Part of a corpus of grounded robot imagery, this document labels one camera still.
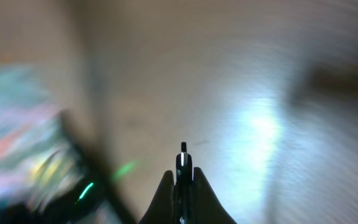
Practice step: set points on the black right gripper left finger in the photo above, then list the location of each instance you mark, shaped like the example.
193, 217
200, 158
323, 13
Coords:
160, 210

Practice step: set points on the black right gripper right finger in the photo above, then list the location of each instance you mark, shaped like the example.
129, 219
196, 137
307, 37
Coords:
206, 206

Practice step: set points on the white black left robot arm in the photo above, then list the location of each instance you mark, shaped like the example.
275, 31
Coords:
85, 197

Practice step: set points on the colourful abstract painting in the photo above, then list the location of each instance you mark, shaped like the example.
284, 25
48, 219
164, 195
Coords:
37, 162

